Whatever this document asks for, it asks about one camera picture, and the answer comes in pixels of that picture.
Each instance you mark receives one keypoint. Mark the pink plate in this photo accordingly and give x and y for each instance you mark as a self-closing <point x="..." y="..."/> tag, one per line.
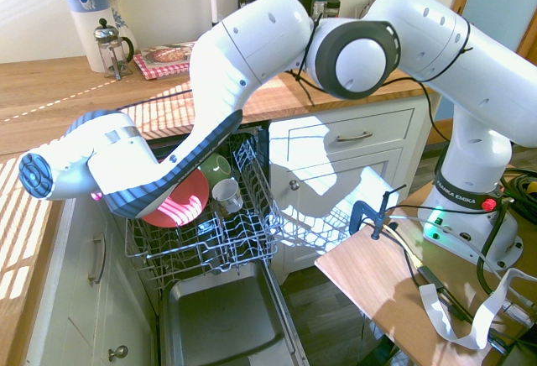
<point x="184" y="202"/>

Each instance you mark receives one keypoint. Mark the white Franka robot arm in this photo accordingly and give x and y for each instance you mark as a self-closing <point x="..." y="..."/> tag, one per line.
<point x="419" y="38"/>

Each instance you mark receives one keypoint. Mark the dishwasher door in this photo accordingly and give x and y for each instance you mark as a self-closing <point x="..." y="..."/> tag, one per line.
<point x="222" y="315"/>

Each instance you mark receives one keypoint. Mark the round metal cabinet knob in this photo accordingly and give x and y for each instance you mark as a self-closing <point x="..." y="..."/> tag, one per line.
<point x="118" y="353"/>
<point x="295" y="184"/>

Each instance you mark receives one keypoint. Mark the green cup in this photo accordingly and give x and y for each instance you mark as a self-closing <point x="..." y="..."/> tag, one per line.
<point x="218" y="166"/>

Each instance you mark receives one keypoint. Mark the white mug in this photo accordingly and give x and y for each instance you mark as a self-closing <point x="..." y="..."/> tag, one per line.
<point x="226" y="196"/>

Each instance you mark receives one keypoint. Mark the black metal clamp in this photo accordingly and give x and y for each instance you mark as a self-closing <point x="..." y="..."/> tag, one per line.
<point x="361" y="215"/>

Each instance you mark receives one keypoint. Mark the glass french press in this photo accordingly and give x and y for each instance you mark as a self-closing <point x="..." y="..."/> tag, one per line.
<point x="111" y="53"/>

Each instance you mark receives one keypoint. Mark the white vase with blue flowers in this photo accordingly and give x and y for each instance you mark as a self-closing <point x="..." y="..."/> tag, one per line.
<point x="121" y="22"/>

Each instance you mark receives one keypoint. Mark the red round button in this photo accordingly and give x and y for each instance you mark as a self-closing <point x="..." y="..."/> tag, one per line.
<point x="488" y="205"/>

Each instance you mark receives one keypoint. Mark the white pitcher with blue lid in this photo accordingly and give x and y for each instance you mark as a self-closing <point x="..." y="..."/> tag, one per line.
<point x="86" y="26"/>

